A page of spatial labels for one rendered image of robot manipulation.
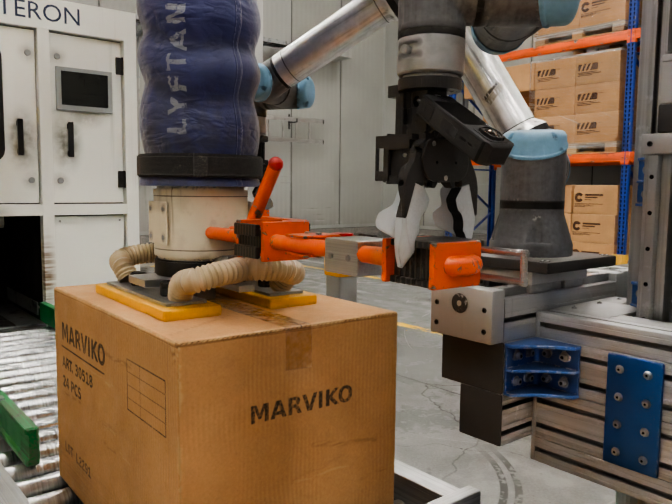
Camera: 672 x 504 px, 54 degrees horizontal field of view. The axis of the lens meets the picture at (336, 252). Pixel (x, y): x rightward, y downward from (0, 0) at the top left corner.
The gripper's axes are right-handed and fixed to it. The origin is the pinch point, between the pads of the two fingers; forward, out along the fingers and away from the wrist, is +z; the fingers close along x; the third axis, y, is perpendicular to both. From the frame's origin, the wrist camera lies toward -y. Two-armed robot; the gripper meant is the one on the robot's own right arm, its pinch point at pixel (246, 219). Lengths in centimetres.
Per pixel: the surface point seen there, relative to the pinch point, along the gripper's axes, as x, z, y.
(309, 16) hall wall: 596, -303, -839
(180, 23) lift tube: -33, -34, 37
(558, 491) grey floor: 137, 107, -1
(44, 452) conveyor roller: -44, 54, -17
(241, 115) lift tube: -23, -20, 40
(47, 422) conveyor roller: -39, 54, -35
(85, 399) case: -45, 31, 20
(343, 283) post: 23.0, 16.5, 9.5
